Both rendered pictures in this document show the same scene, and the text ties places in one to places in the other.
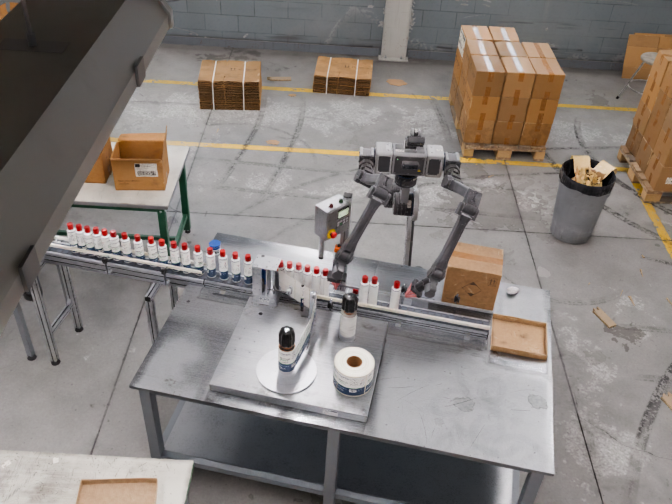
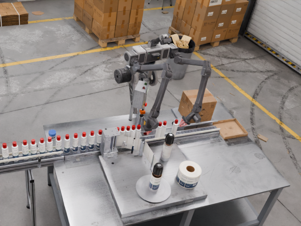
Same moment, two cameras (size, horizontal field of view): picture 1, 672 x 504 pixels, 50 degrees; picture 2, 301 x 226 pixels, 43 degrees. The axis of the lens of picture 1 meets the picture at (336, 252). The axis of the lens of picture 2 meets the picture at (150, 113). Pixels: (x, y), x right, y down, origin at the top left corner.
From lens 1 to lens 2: 1.94 m
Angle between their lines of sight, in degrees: 30
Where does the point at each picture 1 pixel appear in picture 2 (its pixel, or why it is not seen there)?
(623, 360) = not seen: hidden behind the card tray
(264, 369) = (143, 193)
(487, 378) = (234, 153)
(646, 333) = (234, 111)
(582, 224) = (183, 68)
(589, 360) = not seen: hidden behind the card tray
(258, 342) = (126, 179)
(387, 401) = (205, 183)
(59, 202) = not seen: outside the picture
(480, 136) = (109, 34)
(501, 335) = (222, 131)
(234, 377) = (131, 204)
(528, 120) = (131, 21)
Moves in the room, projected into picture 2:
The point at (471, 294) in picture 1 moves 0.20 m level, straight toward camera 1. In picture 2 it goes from (202, 115) to (209, 127)
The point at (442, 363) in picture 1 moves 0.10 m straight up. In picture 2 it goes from (211, 154) to (214, 146)
